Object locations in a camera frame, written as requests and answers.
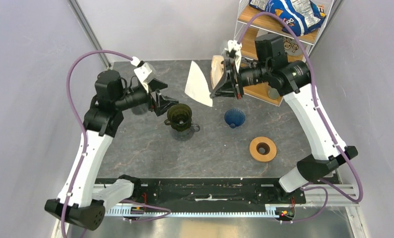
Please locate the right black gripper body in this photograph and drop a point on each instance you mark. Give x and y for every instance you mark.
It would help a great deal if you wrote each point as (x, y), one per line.
(238, 86)

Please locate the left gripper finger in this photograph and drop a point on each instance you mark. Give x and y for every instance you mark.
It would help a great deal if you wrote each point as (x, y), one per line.
(156, 84)
(163, 103)

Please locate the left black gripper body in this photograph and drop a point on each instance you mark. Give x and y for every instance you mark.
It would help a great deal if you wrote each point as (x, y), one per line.
(152, 103)

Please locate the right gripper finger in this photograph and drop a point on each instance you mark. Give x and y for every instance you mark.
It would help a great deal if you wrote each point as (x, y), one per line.
(221, 82)
(227, 51)

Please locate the dark green glass dripper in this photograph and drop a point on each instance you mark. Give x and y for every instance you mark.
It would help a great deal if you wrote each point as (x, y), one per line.
(179, 117)

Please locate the white paper coffee filter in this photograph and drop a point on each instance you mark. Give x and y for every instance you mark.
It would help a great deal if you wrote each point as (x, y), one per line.
(197, 87)

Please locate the blue ribbed cone dripper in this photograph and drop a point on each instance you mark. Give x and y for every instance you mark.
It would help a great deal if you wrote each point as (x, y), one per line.
(234, 118)

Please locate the clear glass coffee server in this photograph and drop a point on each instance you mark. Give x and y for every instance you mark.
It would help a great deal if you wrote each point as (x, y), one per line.
(185, 134)

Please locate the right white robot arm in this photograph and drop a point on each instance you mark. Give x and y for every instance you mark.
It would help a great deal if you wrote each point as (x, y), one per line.
(294, 83)

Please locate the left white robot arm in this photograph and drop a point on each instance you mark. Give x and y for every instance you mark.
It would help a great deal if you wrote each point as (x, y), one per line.
(77, 203)

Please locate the blue chips bag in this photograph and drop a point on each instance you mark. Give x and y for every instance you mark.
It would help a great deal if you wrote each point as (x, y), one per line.
(302, 16)

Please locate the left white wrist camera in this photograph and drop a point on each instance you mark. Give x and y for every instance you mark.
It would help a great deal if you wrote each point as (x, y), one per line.
(144, 72)

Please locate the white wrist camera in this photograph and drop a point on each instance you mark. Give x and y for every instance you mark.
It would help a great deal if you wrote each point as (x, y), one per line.
(144, 72)
(237, 52)

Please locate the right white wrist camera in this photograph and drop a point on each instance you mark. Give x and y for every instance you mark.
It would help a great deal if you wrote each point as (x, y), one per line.
(237, 52)

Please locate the wooden ring dripper holder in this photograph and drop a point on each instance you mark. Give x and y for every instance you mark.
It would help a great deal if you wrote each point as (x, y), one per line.
(263, 149)

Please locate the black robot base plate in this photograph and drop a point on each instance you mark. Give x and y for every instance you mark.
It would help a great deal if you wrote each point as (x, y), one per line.
(213, 194)

